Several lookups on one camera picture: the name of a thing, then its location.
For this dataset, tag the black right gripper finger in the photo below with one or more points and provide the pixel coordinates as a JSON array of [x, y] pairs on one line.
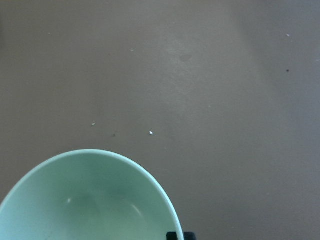
[[186, 236]]

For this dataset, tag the mint green bowl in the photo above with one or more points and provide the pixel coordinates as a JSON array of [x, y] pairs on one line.
[[88, 195]]

